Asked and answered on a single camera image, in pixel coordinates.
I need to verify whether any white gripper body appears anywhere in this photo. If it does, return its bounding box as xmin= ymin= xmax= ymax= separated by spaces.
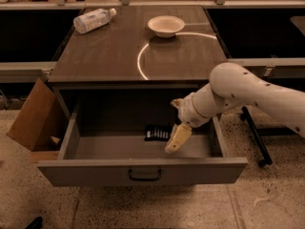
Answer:
xmin=178 ymin=93 xmax=210 ymax=128

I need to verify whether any dark rxbar blueberry wrapper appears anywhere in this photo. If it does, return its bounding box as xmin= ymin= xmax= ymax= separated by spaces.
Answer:
xmin=144 ymin=125 xmax=172 ymax=141

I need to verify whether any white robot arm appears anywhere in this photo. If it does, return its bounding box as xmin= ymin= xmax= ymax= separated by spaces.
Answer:
xmin=165 ymin=62 xmax=305 ymax=154

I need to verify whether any open grey top drawer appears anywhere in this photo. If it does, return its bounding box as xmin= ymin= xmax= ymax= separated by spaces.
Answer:
xmin=38 ymin=106 xmax=248 ymax=187

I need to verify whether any grey drawer cabinet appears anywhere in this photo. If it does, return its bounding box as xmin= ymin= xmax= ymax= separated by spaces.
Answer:
xmin=50 ymin=5 xmax=227 ymax=115

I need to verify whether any black metal floor leg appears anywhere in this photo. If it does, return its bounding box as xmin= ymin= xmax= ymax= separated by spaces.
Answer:
xmin=240 ymin=106 xmax=273 ymax=168

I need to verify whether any white bowl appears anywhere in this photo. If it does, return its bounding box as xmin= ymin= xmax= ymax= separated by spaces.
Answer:
xmin=148 ymin=15 xmax=185 ymax=38

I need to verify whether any clear plastic water bottle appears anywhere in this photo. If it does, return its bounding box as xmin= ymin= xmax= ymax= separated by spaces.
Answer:
xmin=73 ymin=8 xmax=117 ymax=34

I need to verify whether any brown cardboard box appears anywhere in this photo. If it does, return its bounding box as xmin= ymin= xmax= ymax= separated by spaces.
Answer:
xmin=7 ymin=78 xmax=68 ymax=152

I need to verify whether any black object at floor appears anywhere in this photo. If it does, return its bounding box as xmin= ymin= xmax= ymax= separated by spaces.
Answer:
xmin=25 ymin=217 xmax=43 ymax=229

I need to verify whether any black drawer handle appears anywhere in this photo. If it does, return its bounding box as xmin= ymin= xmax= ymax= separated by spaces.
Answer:
xmin=128 ymin=169 xmax=162 ymax=182

